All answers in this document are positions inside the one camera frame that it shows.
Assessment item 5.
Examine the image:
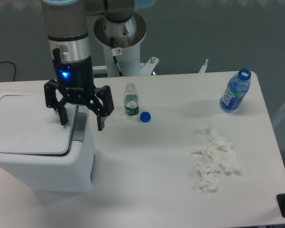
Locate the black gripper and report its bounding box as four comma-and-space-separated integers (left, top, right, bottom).
44, 55, 114, 131

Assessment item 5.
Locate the white trash can lid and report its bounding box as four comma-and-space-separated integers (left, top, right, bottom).
0, 91, 76, 155

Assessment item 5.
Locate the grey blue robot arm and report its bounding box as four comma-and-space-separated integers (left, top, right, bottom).
41, 0, 154, 130

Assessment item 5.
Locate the white bottle cap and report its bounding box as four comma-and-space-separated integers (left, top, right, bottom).
116, 110, 125, 116

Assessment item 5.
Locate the white plastic trash can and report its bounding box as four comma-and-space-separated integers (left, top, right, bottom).
0, 105, 96, 192

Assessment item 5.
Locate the blue bottle cap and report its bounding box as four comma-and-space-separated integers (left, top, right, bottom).
140, 111, 151, 123

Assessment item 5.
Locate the small clear water bottle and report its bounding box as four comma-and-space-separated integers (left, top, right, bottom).
123, 83, 139, 118

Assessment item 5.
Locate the crumpled white tissue paper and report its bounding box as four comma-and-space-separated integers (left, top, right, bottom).
191, 125, 242, 194

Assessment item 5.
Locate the blue drink bottle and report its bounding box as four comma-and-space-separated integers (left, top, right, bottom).
219, 68, 251, 113

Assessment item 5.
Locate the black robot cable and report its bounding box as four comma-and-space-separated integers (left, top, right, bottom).
110, 36, 124, 77

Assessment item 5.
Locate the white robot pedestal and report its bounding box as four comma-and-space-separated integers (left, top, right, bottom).
92, 11, 209, 78

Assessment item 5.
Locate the black cable on floor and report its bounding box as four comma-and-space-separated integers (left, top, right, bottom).
0, 61, 17, 83

